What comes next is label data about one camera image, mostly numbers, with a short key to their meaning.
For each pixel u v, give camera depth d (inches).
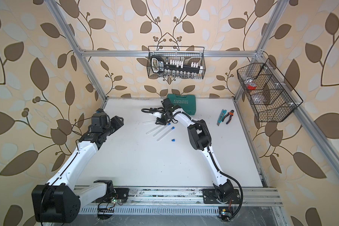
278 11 28.5
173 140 37.8
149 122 41.6
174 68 33.0
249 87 32.3
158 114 36.6
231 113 42.7
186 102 43.9
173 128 40.1
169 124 40.4
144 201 29.0
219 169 25.6
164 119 37.6
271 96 29.1
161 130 40.1
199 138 25.4
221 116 42.6
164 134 38.9
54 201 15.1
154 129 40.1
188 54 35.8
